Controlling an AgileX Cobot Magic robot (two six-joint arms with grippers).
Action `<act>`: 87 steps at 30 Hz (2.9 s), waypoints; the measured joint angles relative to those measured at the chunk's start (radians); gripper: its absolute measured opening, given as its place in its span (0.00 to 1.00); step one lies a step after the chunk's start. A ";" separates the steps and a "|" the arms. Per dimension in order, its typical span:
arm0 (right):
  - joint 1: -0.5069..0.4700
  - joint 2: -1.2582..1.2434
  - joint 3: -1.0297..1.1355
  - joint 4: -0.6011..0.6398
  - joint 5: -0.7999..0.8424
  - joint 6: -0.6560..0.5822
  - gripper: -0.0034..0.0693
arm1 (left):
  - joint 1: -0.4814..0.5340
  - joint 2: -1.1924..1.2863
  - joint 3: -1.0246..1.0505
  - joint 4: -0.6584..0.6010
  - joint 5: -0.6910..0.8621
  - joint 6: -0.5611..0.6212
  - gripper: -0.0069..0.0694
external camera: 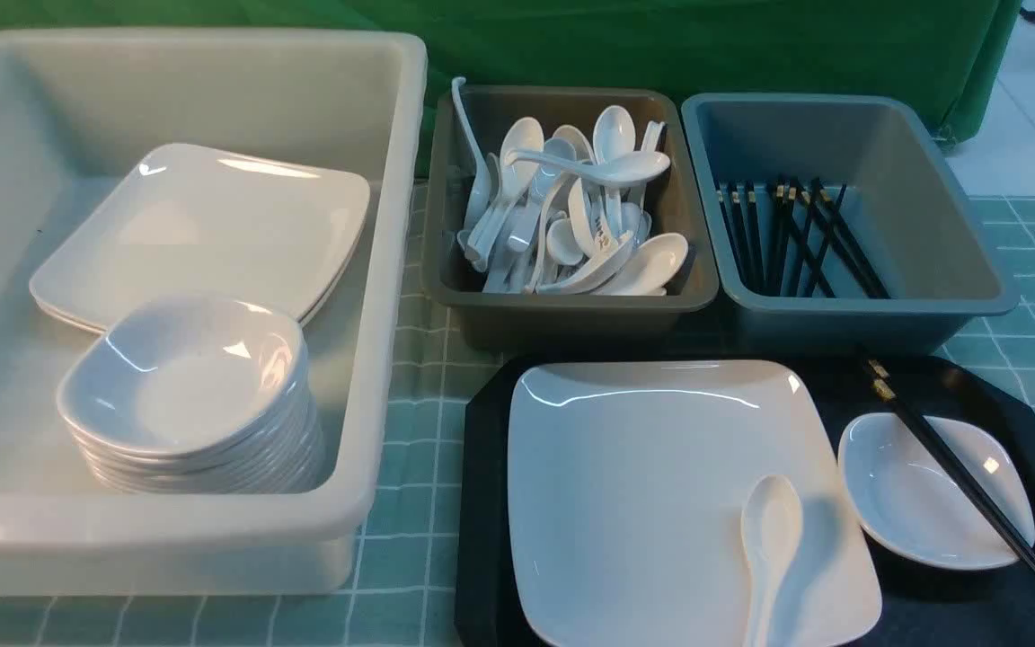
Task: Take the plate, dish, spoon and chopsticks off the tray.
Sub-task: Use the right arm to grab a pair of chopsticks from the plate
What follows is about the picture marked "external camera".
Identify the white square rice plate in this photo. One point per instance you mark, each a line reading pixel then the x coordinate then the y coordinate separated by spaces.
pixel 625 489

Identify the white ceramic soup spoon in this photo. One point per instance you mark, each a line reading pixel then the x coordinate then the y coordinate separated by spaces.
pixel 771 530

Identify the small white sauce bowl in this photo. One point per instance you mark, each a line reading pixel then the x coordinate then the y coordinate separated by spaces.
pixel 907 503

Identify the white ladle spoon bin edge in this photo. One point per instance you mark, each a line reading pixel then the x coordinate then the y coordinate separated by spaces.
pixel 482 186

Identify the white spoon bin front right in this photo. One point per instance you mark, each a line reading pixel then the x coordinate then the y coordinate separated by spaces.
pixel 651 267

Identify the top white spoon in bin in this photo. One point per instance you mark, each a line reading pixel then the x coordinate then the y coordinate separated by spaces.
pixel 636 167

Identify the brown plastic spoon bin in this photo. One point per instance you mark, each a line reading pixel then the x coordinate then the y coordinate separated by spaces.
pixel 519 323

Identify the blue-grey plastic chopstick bin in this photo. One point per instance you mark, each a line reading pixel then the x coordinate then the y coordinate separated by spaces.
pixel 835 222

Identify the stack of white bowls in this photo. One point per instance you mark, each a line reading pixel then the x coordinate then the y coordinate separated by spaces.
pixel 197 394

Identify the stack of white square plates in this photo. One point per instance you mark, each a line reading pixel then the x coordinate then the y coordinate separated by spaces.
pixel 193 218

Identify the green backdrop cloth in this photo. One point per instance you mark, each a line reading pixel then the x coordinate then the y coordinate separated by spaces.
pixel 940 58

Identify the large white plastic tub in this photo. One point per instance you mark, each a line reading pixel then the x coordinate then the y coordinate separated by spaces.
pixel 78 109

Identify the black plastic serving tray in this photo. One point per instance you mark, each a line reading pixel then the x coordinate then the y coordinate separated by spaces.
pixel 921 606

